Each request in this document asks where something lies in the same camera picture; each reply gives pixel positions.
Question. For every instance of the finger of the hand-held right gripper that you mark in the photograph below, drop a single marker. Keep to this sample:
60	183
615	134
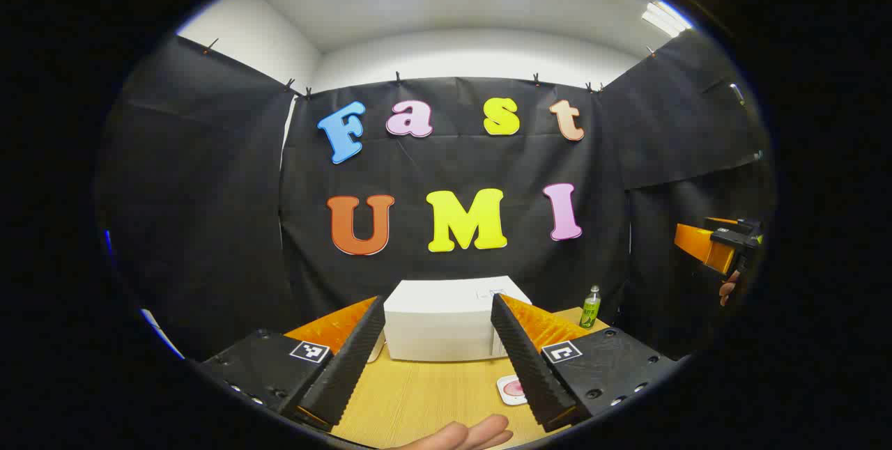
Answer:
697	244

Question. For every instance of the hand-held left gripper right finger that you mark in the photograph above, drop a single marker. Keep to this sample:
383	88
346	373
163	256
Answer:
526	366

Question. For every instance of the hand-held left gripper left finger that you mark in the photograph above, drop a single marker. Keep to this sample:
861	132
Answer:
348	373

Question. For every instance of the white plate with pink food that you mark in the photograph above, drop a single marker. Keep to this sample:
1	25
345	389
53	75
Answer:
512	389

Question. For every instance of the white microwave oven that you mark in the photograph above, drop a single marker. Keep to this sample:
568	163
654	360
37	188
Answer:
439	324

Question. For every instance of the white small appliance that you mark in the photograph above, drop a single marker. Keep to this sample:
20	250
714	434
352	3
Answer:
377	349

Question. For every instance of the green drink bottle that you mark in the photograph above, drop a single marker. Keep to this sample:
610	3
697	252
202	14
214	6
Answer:
590	311

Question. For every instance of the small ceiling light panel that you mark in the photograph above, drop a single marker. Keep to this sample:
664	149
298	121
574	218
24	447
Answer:
665	18

